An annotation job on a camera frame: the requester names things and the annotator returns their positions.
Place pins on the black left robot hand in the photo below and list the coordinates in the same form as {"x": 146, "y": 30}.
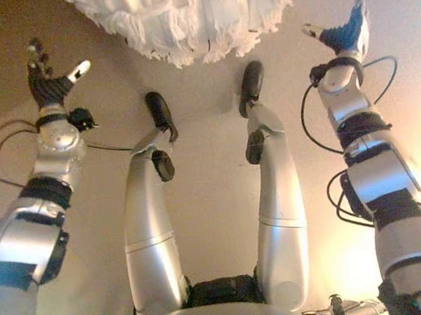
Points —
{"x": 46, "y": 88}

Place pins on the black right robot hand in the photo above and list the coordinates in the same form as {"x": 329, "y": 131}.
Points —
{"x": 346, "y": 36}

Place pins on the white fringed cushion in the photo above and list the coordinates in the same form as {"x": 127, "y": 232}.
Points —
{"x": 194, "y": 8}

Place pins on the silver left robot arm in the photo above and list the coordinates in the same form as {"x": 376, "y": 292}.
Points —
{"x": 23, "y": 240}

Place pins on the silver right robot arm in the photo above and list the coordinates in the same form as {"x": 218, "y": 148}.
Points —
{"x": 384, "y": 177}

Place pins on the black right robot foot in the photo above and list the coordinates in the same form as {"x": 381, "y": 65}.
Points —
{"x": 253, "y": 82}

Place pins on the black robot foot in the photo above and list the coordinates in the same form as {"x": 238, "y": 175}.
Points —
{"x": 253, "y": 82}
{"x": 160, "y": 113}

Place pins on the black left robot foot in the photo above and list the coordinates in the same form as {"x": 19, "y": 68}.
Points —
{"x": 160, "y": 113}

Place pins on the silver left robot leg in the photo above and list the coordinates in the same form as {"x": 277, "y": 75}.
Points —
{"x": 146, "y": 212}

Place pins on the silver robot leg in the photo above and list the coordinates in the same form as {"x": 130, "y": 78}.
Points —
{"x": 277, "y": 195}
{"x": 146, "y": 212}

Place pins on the silver right robot leg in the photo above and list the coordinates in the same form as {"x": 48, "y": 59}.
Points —
{"x": 277, "y": 195}

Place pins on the silver device with black knob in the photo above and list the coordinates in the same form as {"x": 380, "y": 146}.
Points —
{"x": 337, "y": 309}

